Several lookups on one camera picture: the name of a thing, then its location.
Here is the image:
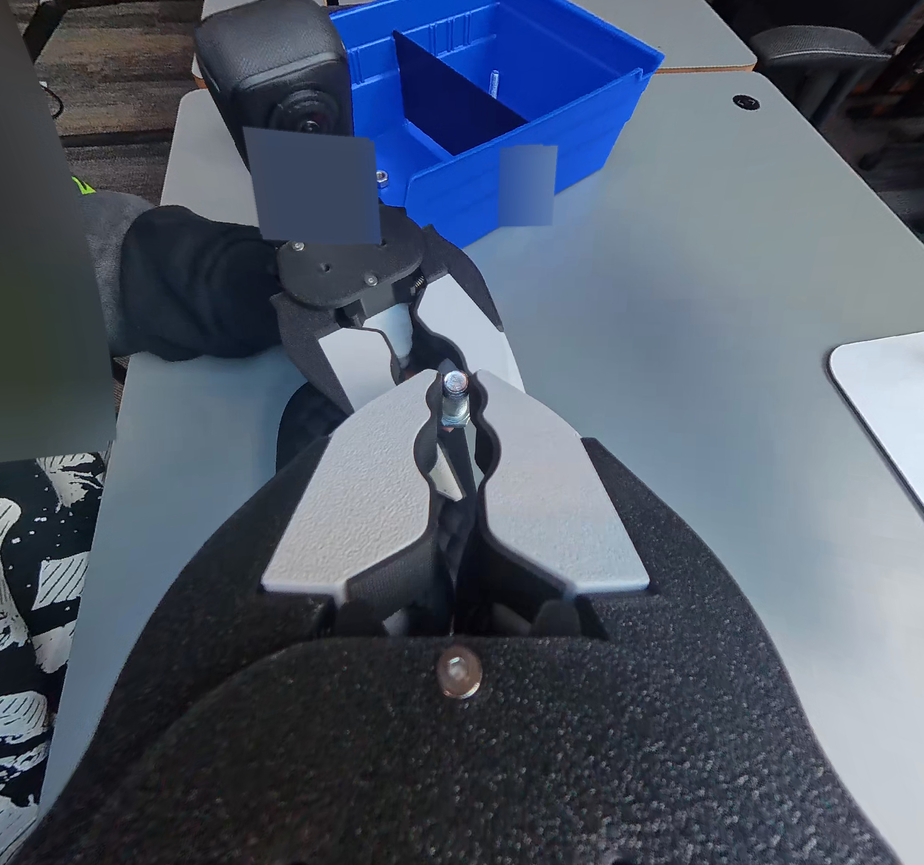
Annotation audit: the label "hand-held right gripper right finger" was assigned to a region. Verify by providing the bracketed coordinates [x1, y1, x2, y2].
[461, 370, 651, 615]

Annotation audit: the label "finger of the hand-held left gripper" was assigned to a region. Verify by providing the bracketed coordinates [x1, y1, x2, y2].
[318, 327, 405, 416]
[410, 277, 526, 391]

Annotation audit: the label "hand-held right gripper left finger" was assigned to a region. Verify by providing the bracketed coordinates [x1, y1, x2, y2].
[260, 370, 456, 622]

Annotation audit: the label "blue divided parts bin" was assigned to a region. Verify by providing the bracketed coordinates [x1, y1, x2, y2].
[328, 0, 665, 248]

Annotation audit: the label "person's left forearm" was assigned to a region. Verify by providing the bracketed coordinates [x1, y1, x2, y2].
[72, 175, 156, 361]

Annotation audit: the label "person's left hand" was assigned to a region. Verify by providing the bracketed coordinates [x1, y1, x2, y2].
[119, 204, 287, 362]

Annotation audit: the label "black honeycomb wrist pad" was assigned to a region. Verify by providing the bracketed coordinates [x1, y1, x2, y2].
[276, 381, 347, 472]

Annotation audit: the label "dark bin divider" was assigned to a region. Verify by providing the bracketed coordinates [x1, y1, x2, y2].
[393, 31, 531, 156]

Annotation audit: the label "black white patterned pants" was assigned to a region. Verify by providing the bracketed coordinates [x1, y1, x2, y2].
[0, 452, 109, 819]

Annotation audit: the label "white document stand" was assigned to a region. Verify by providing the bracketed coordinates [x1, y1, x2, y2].
[826, 332, 924, 508]

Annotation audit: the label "black office chair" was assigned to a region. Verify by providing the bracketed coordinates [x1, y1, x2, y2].
[711, 0, 924, 173]

